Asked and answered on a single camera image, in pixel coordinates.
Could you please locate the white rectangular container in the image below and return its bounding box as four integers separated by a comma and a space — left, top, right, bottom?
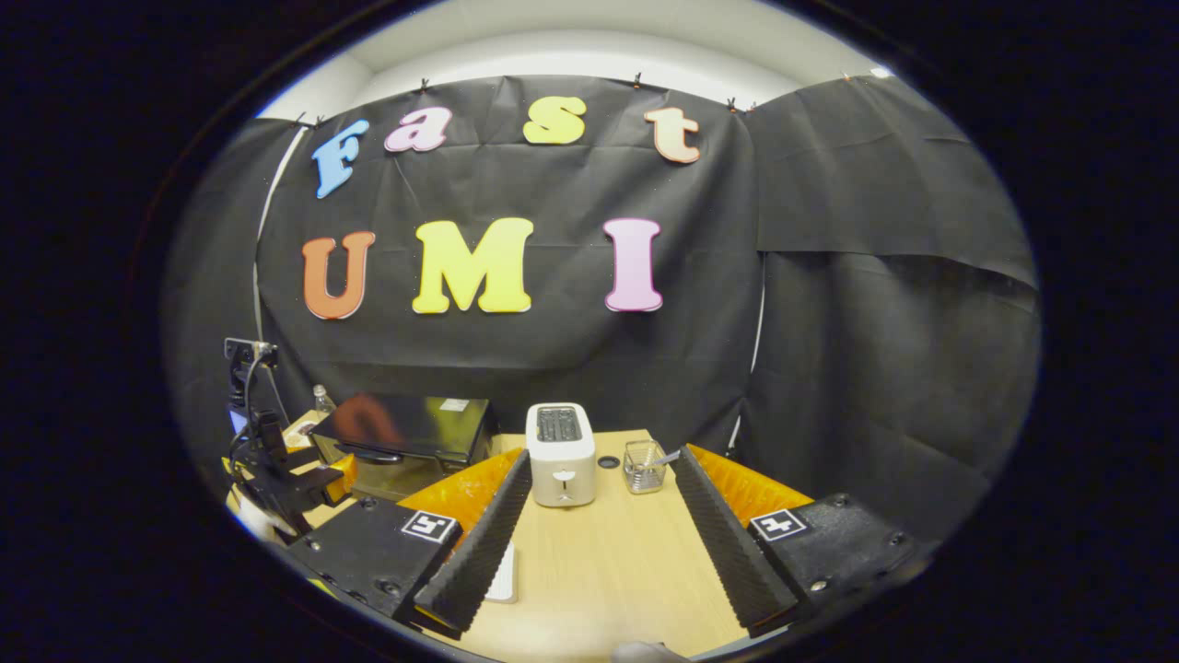
484, 541, 519, 604

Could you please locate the black electric oven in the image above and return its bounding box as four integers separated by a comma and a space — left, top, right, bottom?
309, 393, 494, 503

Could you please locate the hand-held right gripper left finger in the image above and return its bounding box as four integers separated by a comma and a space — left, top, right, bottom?
288, 448, 534, 640

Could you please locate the clear cutlery holder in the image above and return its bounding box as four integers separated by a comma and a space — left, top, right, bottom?
624, 439, 668, 495

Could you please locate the black backdrop cloth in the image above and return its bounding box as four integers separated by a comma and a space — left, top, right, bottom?
164, 74, 1044, 544

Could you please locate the white toaster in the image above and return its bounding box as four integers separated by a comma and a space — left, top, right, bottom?
525, 402, 597, 508

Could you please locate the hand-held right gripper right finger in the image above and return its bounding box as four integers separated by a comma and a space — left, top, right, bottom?
675, 444, 924, 639

